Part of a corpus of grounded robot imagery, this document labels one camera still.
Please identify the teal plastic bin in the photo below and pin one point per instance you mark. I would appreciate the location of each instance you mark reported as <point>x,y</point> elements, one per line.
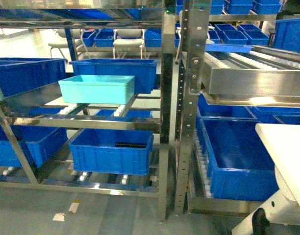
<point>99,89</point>

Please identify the blue bin lower left shelf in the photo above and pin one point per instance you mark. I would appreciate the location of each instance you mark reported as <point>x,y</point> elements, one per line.
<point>112,151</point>

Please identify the blue bin shelf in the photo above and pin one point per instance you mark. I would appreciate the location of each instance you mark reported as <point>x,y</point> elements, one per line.
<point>112,151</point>
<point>287,35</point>

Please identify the stainless left shelf rack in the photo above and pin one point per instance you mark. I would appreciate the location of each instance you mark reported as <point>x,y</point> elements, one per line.
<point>144,112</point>

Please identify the stainless shelf rack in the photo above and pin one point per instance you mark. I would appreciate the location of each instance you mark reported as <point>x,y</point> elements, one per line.
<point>247,86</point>
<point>144,112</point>

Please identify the stainless right shelf rack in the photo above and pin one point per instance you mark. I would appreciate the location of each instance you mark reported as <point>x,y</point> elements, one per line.
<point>247,86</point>

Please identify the blue bin behind teal bin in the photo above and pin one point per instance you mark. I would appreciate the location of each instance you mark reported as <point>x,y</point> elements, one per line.
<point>144,70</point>

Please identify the grey chair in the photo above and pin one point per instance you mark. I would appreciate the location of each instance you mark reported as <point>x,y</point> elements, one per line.
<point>129,38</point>

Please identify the large blue bin lower right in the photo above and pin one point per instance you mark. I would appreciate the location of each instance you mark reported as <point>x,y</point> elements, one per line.
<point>239,165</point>

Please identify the blue bin far left lower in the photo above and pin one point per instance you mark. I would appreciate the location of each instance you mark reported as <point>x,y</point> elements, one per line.
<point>38,144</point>

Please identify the white table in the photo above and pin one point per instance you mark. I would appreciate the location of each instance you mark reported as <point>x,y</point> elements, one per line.
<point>282,142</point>

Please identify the blue bin far left middle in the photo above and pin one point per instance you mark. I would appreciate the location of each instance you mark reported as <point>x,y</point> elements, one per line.
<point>18,75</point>

